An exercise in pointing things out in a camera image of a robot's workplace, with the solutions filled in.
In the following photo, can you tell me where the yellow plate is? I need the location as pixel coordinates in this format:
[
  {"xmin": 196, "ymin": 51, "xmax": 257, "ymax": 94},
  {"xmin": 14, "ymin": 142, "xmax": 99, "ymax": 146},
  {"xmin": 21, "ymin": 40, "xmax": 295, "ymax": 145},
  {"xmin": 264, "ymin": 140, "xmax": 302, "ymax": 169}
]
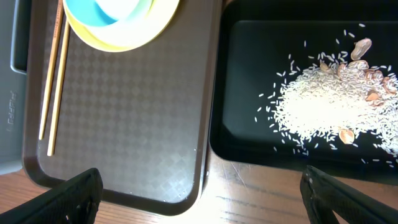
[{"xmin": 63, "ymin": 0, "xmax": 180, "ymax": 52}]

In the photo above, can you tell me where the light blue bowl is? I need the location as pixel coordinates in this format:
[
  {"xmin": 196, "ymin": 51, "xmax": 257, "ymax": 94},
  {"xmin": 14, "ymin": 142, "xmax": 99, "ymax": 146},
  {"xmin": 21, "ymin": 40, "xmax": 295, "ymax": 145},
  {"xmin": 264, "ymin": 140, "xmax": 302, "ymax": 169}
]
[{"xmin": 63, "ymin": 0, "xmax": 153, "ymax": 35}]

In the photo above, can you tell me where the black tray bin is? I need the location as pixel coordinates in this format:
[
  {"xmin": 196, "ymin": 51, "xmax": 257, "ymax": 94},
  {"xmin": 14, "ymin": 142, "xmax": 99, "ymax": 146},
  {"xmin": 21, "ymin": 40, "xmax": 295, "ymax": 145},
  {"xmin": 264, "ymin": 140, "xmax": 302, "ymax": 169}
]
[{"xmin": 210, "ymin": 1, "xmax": 397, "ymax": 185}]

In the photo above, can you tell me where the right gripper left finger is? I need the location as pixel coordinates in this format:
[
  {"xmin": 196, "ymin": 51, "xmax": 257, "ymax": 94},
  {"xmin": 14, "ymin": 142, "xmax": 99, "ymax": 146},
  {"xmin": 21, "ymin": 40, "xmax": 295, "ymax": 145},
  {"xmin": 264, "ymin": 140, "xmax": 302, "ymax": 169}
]
[{"xmin": 1, "ymin": 168, "xmax": 103, "ymax": 224}]

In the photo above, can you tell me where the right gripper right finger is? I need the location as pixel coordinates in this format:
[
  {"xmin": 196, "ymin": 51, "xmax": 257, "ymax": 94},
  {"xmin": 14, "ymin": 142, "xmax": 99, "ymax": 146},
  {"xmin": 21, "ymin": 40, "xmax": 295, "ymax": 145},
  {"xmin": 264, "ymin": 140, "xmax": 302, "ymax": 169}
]
[{"xmin": 300, "ymin": 166, "xmax": 397, "ymax": 224}]

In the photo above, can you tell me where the rice food waste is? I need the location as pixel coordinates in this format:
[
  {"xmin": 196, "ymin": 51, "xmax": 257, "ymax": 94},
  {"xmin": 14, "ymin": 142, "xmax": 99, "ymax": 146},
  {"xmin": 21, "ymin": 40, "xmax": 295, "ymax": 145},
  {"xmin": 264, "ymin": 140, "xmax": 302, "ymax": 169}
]
[{"xmin": 251, "ymin": 21, "xmax": 397, "ymax": 169}]

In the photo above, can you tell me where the wooden chopstick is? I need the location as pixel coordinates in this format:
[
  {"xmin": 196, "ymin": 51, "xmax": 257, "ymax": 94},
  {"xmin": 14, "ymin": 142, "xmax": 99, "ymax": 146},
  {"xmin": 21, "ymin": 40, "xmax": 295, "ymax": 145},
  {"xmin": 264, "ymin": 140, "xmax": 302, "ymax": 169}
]
[
  {"xmin": 47, "ymin": 20, "xmax": 70, "ymax": 156},
  {"xmin": 39, "ymin": 0, "xmax": 63, "ymax": 140}
]

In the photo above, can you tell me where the brown serving tray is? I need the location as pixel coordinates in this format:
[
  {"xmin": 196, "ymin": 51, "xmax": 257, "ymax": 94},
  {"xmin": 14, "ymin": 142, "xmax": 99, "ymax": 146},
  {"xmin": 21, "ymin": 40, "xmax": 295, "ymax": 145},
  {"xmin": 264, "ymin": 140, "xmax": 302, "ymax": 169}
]
[{"xmin": 22, "ymin": 0, "xmax": 222, "ymax": 216}]

